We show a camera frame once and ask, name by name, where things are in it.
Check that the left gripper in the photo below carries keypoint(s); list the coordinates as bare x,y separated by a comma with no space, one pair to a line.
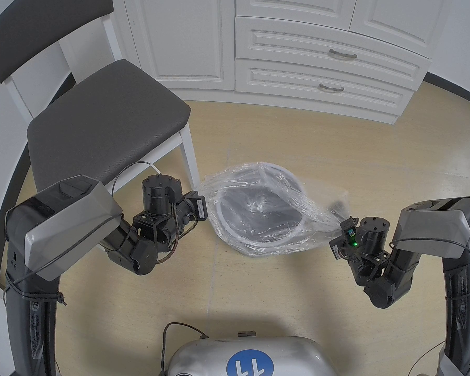
188,210

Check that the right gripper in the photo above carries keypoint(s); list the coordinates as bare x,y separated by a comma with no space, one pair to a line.
341,249

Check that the clear plastic bag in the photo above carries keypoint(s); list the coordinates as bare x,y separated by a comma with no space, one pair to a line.
321,225

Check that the black plastic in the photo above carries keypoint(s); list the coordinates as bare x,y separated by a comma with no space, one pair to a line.
337,206

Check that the white trash bin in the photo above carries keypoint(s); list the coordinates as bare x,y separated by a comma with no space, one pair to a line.
239,202

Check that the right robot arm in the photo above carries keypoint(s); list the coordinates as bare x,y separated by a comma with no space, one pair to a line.
434,225

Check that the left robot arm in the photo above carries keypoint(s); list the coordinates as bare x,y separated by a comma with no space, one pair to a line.
62,217

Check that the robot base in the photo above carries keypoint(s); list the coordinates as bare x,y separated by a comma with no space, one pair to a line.
250,357

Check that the grey white chair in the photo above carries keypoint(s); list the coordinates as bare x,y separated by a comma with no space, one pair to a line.
102,116

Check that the white wardrobe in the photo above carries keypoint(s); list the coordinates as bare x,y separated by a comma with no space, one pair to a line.
297,45

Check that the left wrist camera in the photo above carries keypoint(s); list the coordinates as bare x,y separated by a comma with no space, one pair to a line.
177,192

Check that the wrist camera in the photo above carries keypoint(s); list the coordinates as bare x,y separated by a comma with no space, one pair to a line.
348,227
177,192

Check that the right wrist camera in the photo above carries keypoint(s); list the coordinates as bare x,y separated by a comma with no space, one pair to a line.
348,227

